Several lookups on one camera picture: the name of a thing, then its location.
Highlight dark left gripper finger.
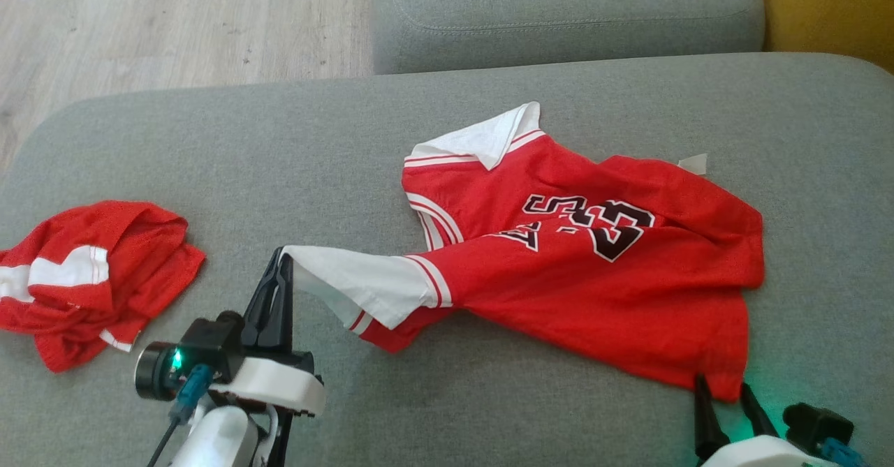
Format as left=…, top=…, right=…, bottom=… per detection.
left=240, top=246, right=286, bottom=350
left=274, top=254, right=295, bottom=353

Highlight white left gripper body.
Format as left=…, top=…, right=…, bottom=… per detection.
left=208, top=345, right=327, bottom=467

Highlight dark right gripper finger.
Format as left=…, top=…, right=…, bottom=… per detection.
left=693, top=374, right=731, bottom=464
left=740, top=383, right=780, bottom=440

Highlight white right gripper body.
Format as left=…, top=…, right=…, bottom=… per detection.
left=698, top=435, right=842, bottom=467

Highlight red number 23 jersey shirt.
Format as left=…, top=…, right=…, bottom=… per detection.
left=283, top=101, right=766, bottom=403

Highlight large grey sofa seat cushion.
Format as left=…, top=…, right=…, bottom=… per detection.
left=0, top=52, right=894, bottom=467

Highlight red shorts with white stripes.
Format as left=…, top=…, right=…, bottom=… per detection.
left=0, top=200, right=207, bottom=374

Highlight grey sofa cushion with seam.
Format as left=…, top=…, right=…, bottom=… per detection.
left=370, top=0, right=767, bottom=75

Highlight yellow upholstered sofa panel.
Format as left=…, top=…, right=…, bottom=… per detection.
left=751, top=0, right=894, bottom=73

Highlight right cable with blue connector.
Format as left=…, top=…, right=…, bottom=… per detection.
left=819, top=438, right=870, bottom=467

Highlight cable with blue connector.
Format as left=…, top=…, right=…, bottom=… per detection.
left=145, top=364, right=214, bottom=467
left=819, top=438, right=870, bottom=467

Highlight left cable with blue connector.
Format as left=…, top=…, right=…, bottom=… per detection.
left=145, top=364, right=214, bottom=467

